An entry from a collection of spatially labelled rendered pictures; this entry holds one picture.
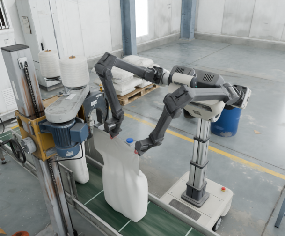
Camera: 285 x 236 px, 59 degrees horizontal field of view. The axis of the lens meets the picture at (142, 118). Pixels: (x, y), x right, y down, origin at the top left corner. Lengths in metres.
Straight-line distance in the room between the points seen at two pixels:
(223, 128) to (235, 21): 6.36
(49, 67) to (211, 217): 1.78
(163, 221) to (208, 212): 0.47
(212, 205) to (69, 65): 1.76
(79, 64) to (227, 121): 2.69
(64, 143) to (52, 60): 0.54
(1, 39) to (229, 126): 3.62
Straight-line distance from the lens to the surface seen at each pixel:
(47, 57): 1.73
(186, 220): 2.20
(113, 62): 1.46
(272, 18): 9.38
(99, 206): 2.32
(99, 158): 2.80
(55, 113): 1.53
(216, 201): 2.56
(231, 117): 3.77
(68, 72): 1.52
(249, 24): 9.61
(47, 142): 1.79
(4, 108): 4.68
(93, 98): 1.90
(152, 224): 2.16
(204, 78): 1.63
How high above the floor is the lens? 2.08
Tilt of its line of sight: 29 degrees down
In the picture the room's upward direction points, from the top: 1 degrees counter-clockwise
